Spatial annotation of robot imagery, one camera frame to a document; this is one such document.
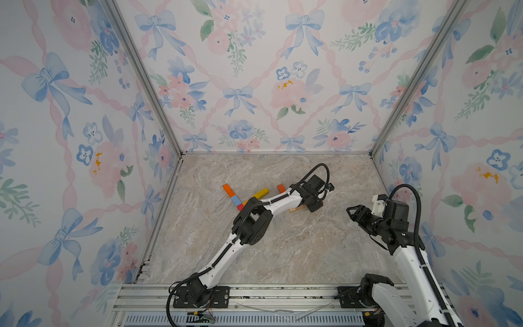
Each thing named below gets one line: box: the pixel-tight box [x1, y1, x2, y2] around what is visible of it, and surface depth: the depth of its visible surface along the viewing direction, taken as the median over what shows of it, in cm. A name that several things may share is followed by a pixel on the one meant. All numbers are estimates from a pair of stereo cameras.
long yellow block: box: [251, 187, 270, 200], surface depth 105 cm
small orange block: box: [222, 183, 237, 198], surface depth 105 cm
